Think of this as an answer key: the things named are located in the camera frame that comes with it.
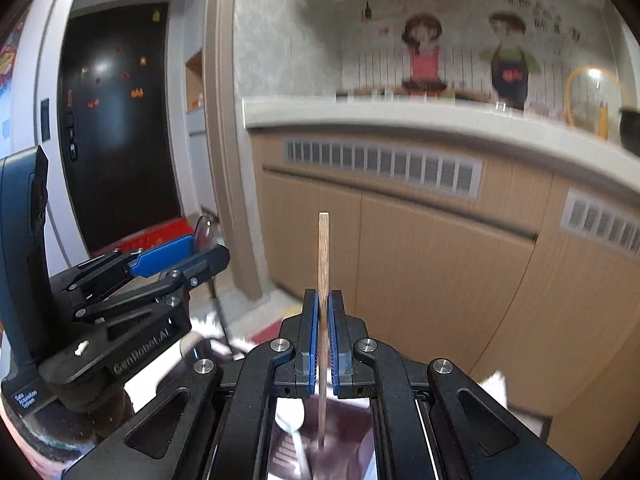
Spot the white textured table cloth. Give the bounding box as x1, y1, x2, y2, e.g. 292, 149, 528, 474
119, 288, 551, 441

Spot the brown kitchen cabinet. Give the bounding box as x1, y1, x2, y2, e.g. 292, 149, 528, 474
252, 129, 639, 479

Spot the wooden chopstick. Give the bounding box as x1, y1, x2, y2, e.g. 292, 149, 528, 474
317, 211, 330, 450

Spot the black pot on counter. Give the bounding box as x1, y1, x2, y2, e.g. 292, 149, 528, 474
620, 107, 640, 156

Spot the white plastic spoon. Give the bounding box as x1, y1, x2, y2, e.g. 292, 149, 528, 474
276, 398, 312, 479

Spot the white kitchen countertop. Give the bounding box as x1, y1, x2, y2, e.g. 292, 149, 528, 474
242, 96, 639, 204

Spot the red floor mat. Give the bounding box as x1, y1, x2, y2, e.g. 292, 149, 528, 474
90, 218, 194, 257

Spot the black entrance door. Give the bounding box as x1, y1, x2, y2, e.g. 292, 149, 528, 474
58, 2, 181, 252

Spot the dark purple utensil holder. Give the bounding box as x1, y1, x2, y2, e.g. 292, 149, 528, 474
264, 396, 379, 480

